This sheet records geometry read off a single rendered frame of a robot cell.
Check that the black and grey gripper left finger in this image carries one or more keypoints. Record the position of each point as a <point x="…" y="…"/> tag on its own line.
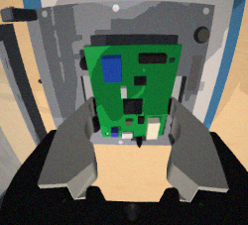
<point x="59" y="169"/>

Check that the green circuit board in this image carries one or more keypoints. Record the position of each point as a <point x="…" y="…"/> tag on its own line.
<point x="132" y="86"/>

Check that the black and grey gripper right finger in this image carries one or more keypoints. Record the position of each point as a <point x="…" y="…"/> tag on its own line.
<point x="203" y="169"/>

